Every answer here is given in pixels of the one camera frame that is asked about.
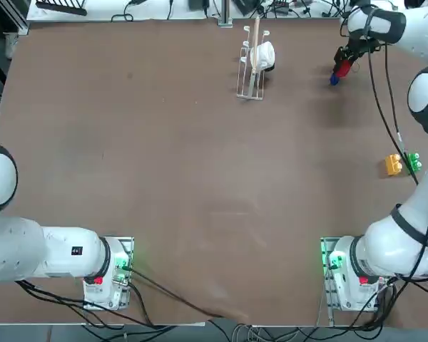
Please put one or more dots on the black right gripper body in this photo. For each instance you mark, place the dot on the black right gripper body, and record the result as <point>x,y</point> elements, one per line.
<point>362,44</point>

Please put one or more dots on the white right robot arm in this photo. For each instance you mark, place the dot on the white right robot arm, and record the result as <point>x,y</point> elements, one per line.
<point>388,242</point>

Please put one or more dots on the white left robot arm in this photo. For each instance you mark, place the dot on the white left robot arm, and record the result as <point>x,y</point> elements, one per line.
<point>39,249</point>

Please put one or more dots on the blue wooden cube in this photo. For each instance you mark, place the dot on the blue wooden cube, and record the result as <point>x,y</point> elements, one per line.
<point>334,80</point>

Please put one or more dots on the white cup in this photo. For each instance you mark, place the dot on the white cup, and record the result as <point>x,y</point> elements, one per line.
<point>264,53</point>

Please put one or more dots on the black power strip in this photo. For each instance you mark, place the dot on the black power strip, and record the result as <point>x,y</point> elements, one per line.
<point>281,3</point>

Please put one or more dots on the wooden rod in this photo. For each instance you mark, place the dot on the wooden rod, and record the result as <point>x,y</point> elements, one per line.
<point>257,30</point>

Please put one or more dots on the yellow toy brick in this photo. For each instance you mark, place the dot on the yellow toy brick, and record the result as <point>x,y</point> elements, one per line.
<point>393,165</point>

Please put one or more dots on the green toy brick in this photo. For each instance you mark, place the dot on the green toy brick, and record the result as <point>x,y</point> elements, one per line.
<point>414,163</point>

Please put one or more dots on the black power adapter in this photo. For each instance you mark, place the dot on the black power adapter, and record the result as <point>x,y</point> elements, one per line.
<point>198,4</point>

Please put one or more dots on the black slotted holder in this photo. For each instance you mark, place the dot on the black slotted holder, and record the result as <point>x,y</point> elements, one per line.
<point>60,6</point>

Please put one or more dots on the aluminium camera post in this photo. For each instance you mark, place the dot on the aluminium camera post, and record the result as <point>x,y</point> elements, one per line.
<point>225,12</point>

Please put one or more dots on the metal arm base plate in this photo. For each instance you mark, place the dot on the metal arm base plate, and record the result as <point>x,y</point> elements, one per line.
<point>126,246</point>
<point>324,256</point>

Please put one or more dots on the aluminium frame corner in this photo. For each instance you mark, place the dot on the aluminium frame corner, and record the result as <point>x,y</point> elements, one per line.
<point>22,18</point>

